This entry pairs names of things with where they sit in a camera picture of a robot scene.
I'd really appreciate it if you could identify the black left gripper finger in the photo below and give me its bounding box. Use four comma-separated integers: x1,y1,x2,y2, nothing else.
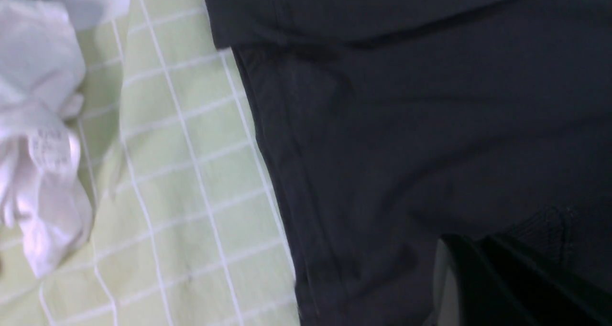
433,234,612,326

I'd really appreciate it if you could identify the dark gray long-sleeve top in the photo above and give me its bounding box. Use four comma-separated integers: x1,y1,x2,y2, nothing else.
205,0,612,326

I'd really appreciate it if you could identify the light green checkered tablecloth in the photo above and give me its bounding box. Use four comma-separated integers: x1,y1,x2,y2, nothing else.
1,0,299,326

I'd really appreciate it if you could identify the crumpled white shirt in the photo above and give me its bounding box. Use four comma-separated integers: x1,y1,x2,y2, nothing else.
0,0,137,279

